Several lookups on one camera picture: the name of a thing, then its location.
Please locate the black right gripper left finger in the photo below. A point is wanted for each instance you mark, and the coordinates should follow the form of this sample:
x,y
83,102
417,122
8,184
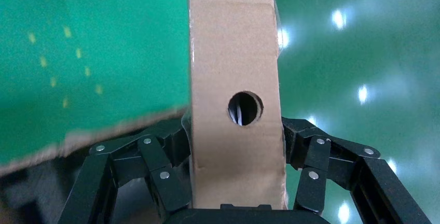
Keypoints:
x,y
154,153

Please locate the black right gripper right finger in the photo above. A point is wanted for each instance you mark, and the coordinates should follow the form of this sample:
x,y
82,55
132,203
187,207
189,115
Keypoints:
x,y
316,153

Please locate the small cardboard box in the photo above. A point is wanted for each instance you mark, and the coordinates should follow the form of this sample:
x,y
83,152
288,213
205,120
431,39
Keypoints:
x,y
233,43

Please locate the green cloth side table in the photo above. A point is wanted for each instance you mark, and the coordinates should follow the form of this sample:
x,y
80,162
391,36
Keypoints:
x,y
103,16

